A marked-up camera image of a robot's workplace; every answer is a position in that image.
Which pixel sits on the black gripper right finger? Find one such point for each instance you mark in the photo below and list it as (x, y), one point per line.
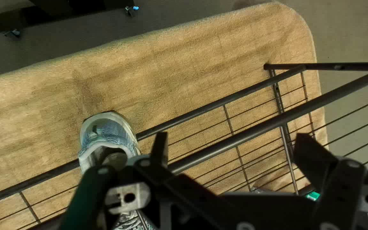
(313, 160)

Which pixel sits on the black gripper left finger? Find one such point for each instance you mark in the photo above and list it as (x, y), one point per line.
(160, 149)

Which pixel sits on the grey blue white sneaker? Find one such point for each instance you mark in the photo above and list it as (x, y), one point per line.
(107, 132)

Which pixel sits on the black metal shoe rack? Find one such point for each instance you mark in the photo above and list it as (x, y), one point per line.
(277, 121)

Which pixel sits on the tan woven rug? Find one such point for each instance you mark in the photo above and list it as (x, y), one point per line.
(171, 64)

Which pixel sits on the black wheeled base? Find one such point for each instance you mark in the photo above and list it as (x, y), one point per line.
(43, 15)

